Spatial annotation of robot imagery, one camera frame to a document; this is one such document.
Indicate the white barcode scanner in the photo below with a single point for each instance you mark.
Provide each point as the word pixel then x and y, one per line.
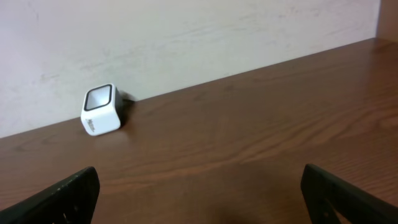
pixel 102 110

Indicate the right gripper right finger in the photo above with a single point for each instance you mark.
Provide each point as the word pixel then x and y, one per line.
pixel 325 195

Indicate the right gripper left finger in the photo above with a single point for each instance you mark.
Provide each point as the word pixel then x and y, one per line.
pixel 72 200

